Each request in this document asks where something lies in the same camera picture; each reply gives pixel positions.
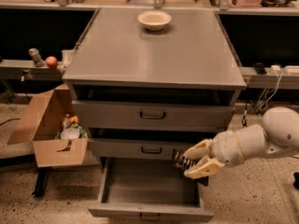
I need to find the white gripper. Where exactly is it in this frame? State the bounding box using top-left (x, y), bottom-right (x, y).
top-left (183, 131), bottom-right (245, 179)

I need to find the dark chocolate rxbar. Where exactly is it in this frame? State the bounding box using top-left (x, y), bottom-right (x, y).
top-left (172, 149), bottom-right (209, 187)

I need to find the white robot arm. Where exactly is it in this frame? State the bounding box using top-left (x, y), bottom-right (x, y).
top-left (183, 106), bottom-right (299, 179)

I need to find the grey top drawer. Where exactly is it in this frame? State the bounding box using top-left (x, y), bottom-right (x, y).
top-left (72, 100), bottom-right (235, 133)

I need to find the grey drawer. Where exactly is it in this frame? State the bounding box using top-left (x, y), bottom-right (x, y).
top-left (89, 158), bottom-right (214, 222)
top-left (87, 137), bottom-right (219, 162)
top-left (72, 100), bottom-right (235, 133)

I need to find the grey bottom drawer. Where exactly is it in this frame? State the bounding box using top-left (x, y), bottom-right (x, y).
top-left (89, 158), bottom-right (214, 222)

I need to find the grey middle drawer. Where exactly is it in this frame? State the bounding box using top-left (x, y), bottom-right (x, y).
top-left (87, 137), bottom-right (219, 162)

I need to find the grey drawer cabinet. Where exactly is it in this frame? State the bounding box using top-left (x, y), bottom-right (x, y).
top-left (62, 7), bottom-right (248, 175)

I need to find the small black device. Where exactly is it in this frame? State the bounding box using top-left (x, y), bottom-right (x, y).
top-left (253, 63), bottom-right (266, 75)

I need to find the white power strip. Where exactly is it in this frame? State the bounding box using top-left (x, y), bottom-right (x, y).
top-left (271, 64), bottom-right (299, 75)

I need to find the orange fruit in box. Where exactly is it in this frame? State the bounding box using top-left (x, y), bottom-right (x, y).
top-left (70, 116), bottom-right (78, 124)

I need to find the white bowl in box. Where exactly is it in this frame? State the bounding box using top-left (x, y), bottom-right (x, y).
top-left (60, 128), bottom-right (80, 140)

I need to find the white ceramic bowl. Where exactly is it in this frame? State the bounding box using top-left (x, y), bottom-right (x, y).
top-left (137, 10), bottom-right (172, 31)

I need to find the brown cardboard box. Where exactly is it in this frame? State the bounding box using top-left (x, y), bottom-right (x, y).
top-left (7, 85), bottom-right (97, 168)

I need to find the red apple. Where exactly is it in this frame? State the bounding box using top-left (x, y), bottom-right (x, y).
top-left (45, 56), bottom-right (58, 68)

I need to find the black floor cable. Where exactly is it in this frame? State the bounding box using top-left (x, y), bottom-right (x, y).
top-left (241, 100), bottom-right (250, 129)

